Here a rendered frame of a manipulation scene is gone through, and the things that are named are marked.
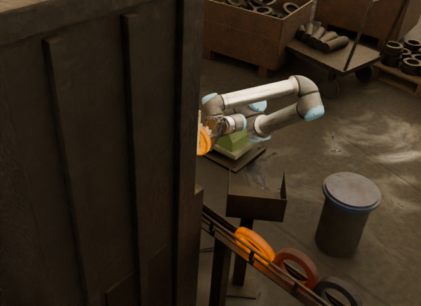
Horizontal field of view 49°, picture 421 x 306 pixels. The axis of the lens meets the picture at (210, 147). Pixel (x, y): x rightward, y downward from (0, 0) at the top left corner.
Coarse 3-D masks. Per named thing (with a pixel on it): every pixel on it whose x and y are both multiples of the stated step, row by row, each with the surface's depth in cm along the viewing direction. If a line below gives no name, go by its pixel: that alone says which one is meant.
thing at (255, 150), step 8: (256, 144) 358; (208, 152) 346; (216, 152) 346; (248, 152) 349; (256, 152) 349; (216, 160) 339; (224, 160) 339; (232, 160) 340; (240, 160) 341; (248, 160) 341; (232, 168) 332; (240, 168) 333
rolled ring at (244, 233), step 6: (240, 228) 183; (246, 228) 180; (234, 234) 186; (240, 234) 181; (246, 234) 178; (252, 234) 178; (246, 240) 190; (252, 240) 176; (258, 240) 176; (264, 240) 177; (252, 246) 190; (258, 246) 177; (264, 246) 176; (270, 246) 177; (264, 252) 176; (270, 252) 177; (270, 258) 178
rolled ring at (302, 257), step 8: (288, 248) 177; (280, 256) 178; (288, 256) 175; (296, 256) 172; (304, 256) 172; (280, 264) 180; (304, 264) 171; (312, 264) 172; (280, 272) 182; (312, 272) 170; (312, 280) 172; (312, 288) 174
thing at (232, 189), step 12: (228, 192) 205; (240, 192) 223; (252, 192) 225; (264, 192) 226; (276, 192) 227; (228, 204) 208; (240, 204) 207; (252, 204) 206; (264, 204) 206; (276, 204) 205; (228, 216) 212; (240, 216) 211; (252, 216) 211; (264, 216) 210; (276, 216) 210; (240, 264) 241; (240, 276) 247; (252, 276) 257; (228, 288) 249; (240, 288) 250; (252, 288) 250
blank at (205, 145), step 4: (200, 128) 213; (200, 132) 212; (204, 132) 212; (200, 136) 213; (204, 136) 212; (208, 136) 213; (200, 140) 214; (204, 140) 212; (208, 140) 213; (200, 144) 215; (204, 144) 214; (208, 144) 213; (200, 148) 217; (204, 148) 215; (208, 148) 215; (200, 152) 218; (204, 152) 216
